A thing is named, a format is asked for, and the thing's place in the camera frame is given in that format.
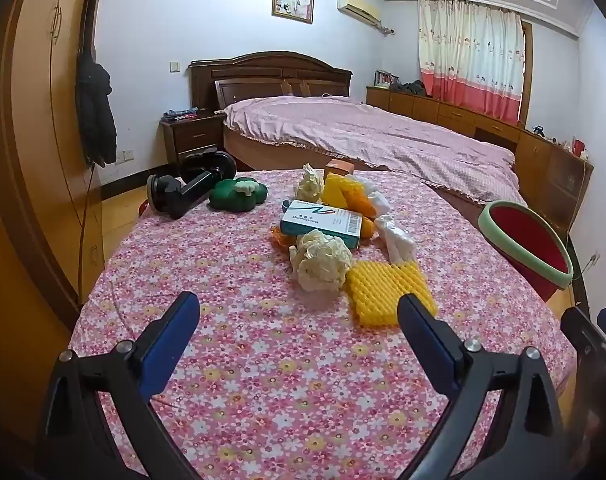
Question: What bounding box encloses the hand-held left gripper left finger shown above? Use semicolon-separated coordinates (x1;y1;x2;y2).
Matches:
35;290;204;480

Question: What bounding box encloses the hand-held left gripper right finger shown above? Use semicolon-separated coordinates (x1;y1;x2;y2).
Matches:
397;292;566;480

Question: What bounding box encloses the white tissue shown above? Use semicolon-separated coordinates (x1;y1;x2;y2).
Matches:
375;214;418;263

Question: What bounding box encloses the red bin with green rim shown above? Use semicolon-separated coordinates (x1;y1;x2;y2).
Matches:
478;200;574;303

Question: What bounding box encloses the large cream paper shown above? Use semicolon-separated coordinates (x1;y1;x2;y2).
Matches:
289;229;354;293

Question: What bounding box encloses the white plush toy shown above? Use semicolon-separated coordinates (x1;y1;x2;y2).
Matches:
355;175;392;216

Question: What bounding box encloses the white teal medicine box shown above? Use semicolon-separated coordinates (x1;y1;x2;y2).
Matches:
280;200;364;250

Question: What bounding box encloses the small yellow foam net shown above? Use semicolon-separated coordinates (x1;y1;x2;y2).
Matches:
323;174;366;208

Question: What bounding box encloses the orange cardboard box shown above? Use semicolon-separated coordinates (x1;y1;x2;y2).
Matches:
325;158;354;179

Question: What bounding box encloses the small cream paper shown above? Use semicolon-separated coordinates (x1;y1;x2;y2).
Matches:
294;162;326;206

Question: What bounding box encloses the pink floral tablecloth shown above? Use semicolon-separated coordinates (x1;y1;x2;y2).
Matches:
68;167;578;480

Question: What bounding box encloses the wooden corner shelf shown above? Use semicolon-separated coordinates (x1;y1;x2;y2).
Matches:
548;145;594;233

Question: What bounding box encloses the green plush toy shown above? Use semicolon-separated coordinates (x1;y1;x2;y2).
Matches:
209;177;268;211

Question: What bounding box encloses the dark wooden nightstand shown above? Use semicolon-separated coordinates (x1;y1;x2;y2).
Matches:
159;112;228;166

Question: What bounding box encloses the pink checked bed blanket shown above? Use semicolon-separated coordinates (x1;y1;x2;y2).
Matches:
223;95;521;206

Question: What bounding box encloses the long wooden low cabinet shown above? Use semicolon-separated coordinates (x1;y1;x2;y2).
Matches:
366;85;554;196

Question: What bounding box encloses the black hanging jacket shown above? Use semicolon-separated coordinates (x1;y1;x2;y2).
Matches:
75;50;118;166

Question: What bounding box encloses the dark clothes pile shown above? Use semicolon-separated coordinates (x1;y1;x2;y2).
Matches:
390;80;428;97

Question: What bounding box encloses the wooden wardrobe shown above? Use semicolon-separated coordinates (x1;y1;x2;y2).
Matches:
0;0;108;391

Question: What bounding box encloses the dark wooden bed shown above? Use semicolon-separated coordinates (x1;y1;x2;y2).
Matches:
189;51;521;208

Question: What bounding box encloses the white and red curtain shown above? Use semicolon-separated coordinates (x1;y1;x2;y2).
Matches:
417;0;528;126

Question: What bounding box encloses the white air conditioner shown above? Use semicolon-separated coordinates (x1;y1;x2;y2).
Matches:
337;0;382;25

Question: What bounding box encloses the thin power cable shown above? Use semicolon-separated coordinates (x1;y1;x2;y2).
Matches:
565;255;596;283

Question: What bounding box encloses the black suction cup mount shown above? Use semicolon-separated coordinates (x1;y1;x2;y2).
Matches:
147;149;238;220

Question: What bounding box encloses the black hanging cable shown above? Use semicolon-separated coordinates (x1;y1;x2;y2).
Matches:
79;160;96;271

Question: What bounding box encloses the wooden window frame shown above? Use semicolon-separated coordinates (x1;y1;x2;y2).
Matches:
520;19;534;128

